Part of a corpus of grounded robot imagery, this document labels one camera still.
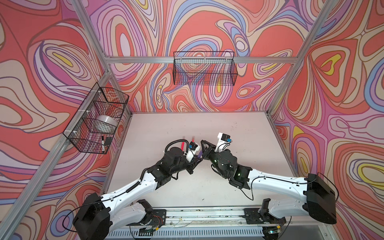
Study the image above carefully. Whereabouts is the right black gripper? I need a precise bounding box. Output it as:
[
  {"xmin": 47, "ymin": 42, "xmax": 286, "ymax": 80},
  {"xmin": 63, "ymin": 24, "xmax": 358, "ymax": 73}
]
[{"xmin": 199, "ymin": 141, "xmax": 228, "ymax": 179}]

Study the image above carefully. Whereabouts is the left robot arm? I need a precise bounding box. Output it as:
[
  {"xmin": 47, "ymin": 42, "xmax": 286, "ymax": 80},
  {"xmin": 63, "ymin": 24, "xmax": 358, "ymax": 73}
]
[{"xmin": 72, "ymin": 147, "xmax": 202, "ymax": 240}]

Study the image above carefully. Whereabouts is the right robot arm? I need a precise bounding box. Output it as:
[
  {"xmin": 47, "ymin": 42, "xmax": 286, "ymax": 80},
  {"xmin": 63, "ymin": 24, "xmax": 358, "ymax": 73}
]
[{"xmin": 201, "ymin": 140, "xmax": 337, "ymax": 225}]

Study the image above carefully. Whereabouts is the black marker in basket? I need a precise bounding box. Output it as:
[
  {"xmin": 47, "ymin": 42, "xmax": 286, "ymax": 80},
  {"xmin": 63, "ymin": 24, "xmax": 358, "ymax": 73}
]
[{"xmin": 101, "ymin": 136, "xmax": 106, "ymax": 154}]

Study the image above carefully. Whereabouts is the white tape roll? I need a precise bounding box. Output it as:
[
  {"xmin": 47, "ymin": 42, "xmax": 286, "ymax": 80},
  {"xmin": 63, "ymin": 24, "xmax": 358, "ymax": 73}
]
[{"xmin": 97, "ymin": 115, "xmax": 118, "ymax": 127}]

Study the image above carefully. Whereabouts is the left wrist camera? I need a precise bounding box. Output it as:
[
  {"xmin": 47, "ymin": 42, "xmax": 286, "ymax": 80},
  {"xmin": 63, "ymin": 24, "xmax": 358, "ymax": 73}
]
[{"xmin": 186, "ymin": 142, "xmax": 201, "ymax": 163}]

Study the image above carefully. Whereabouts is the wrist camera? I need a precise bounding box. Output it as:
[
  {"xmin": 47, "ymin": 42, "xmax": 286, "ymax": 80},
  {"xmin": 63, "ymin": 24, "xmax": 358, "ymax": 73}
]
[
  {"xmin": 215, "ymin": 133, "xmax": 232, "ymax": 153},
  {"xmin": 186, "ymin": 142, "xmax": 201, "ymax": 163}
]

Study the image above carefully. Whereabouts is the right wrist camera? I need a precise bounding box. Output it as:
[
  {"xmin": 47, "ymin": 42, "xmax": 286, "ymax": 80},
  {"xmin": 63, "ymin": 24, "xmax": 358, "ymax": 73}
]
[{"xmin": 215, "ymin": 133, "xmax": 232, "ymax": 153}]

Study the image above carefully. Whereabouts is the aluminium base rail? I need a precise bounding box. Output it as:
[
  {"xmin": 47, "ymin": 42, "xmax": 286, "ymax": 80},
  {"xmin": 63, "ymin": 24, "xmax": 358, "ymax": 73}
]
[{"xmin": 101, "ymin": 205, "xmax": 325, "ymax": 229}]

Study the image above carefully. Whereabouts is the left black wire basket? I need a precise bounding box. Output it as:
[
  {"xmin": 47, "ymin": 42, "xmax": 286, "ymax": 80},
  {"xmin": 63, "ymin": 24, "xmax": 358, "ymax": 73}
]
[{"xmin": 63, "ymin": 83, "xmax": 129, "ymax": 155}]

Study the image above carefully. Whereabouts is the black wire basket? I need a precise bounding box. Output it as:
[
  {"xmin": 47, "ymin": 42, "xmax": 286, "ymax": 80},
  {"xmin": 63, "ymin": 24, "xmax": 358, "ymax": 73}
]
[
  {"xmin": 63, "ymin": 83, "xmax": 129, "ymax": 155},
  {"xmin": 173, "ymin": 50, "xmax": 238, "ymax": 86}
]

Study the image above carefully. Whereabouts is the back black wire basket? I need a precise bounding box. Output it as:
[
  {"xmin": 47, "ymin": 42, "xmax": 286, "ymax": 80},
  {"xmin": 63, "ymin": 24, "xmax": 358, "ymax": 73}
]
[{"xmin": 173, "ymin": 50, "xmax": 238, "ymax": 86}]

